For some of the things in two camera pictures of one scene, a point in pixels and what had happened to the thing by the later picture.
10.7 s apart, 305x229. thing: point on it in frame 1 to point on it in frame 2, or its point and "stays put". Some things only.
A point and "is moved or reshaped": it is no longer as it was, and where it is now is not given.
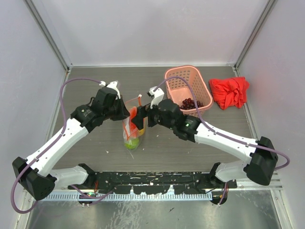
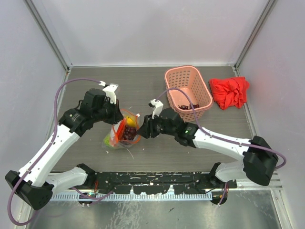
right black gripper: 141,113 to 147,127
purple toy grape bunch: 188,103 to 129,132
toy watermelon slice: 133,113 to 120,130
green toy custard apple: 132,143 to 106,140
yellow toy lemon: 140,132 is moved or reshaped
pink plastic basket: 178,90 stays put
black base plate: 157,182 stays put
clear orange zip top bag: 131,135 is moved or reshaped
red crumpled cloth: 229,92 stays put
